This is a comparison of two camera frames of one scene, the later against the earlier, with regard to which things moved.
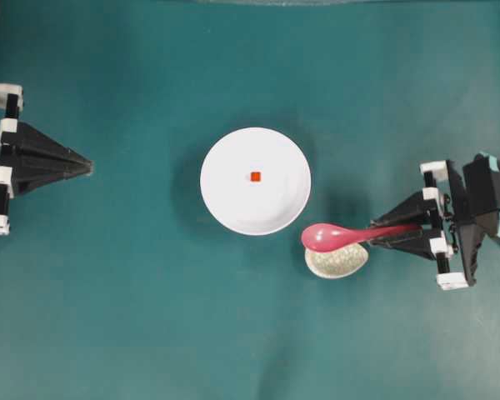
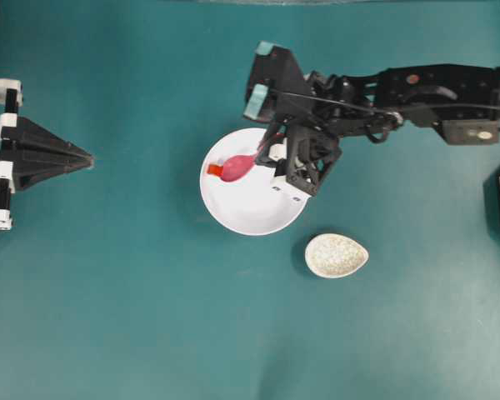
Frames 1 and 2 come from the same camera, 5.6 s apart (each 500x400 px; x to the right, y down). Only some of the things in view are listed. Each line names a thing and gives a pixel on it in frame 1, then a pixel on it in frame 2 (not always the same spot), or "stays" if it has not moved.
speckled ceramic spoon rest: (341, 262) stays
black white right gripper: (457, 235) to (309, 152)
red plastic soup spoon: (324, 237) to (237, 167)
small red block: (255, 177) to (216, 169)
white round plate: (255, 180) stays
